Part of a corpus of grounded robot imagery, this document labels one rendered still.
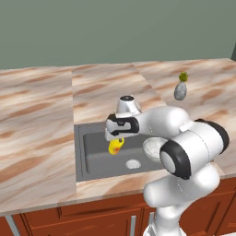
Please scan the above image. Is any grey cupboard handle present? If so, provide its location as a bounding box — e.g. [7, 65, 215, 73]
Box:
[129, 215, 137, 236]
[4, 214, 21, 236]
[147, 211, 155, 231]

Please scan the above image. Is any chrome tap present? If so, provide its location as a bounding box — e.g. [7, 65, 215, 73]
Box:
[115, 94, 143, 120]

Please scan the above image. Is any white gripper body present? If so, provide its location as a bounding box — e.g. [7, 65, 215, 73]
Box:
[104, 127, 126, 143]

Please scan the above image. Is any grey sink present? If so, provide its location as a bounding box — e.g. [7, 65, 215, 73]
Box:
[73, 121, 167, 183]

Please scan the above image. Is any grey vase with green plant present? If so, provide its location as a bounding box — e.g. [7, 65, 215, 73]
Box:
[173, 71, 190, 102]

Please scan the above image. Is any yellow cup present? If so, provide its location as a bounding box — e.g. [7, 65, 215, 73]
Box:
[108, 137, 125, 156]

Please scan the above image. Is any white bowl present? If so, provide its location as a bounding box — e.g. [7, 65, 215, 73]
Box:
[142, 136, 170, 164]

